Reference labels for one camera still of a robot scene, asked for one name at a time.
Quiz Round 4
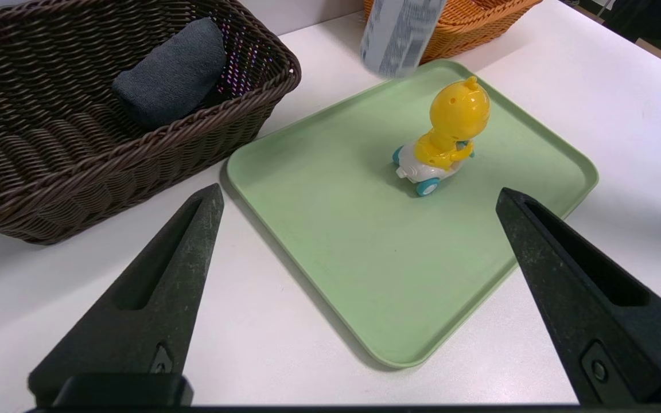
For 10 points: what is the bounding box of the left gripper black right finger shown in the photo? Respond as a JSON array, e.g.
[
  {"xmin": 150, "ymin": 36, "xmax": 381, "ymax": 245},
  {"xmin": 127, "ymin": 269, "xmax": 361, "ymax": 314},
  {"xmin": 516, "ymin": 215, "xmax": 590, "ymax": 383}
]
[{"xmin": 496, "ymin": 188, "xmax": 661, "ymax": 405}]

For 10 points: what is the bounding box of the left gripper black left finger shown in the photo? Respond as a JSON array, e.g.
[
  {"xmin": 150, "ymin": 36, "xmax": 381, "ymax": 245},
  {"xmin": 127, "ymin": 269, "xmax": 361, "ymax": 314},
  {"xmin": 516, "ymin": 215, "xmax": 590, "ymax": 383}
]
[{"xmin": 28, "ymin": 184, "xmax": 225, "ymax": 405}]

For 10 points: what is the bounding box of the yellow duck toy car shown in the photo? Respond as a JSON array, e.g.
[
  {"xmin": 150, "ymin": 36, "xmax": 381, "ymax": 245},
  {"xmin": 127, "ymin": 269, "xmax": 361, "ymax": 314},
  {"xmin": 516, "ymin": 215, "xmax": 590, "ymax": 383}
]
[{"xmin": 392, "ymin": 76, "xmax": 491, "ymax": 197}]

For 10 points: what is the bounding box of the dark grey towel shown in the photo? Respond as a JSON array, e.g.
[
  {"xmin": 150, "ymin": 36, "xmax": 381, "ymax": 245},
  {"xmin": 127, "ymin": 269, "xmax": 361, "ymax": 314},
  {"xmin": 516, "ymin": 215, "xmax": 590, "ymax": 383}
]
[{"xmin": 111, "ymin": 17, "xmax": 228, "ymax": 130}]

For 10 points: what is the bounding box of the blue capped white bottle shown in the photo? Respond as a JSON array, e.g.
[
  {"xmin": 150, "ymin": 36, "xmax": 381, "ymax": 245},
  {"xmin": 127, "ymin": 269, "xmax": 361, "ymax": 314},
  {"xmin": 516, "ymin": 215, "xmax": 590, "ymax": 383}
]
[{"xmin": 360, "ymin": 0, "xmax": 449, "ymax": 79}]

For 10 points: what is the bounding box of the dark brown wicker basket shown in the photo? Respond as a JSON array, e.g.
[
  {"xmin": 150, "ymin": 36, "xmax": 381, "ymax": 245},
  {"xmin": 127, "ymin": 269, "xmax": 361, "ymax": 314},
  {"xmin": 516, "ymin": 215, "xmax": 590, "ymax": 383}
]
[{"xmin": 0, "ymin": 0, "xmax": 302, "ymax": 246}]

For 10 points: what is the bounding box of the orange wicker basket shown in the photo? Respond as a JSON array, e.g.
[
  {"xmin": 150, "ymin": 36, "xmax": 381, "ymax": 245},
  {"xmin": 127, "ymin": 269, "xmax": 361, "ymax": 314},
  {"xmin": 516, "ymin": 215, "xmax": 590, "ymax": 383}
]
[{"xmin": 363, "ymin": 0, "xmax": 543, "ymax": 64}]

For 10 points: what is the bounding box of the light green plastic tray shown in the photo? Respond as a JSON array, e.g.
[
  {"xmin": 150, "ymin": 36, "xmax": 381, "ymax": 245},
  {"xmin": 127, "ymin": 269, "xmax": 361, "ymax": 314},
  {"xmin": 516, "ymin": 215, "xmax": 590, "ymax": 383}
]
[{"xmin": 226, "ymin": 59, "xmax": 600, "ymax": 369}]

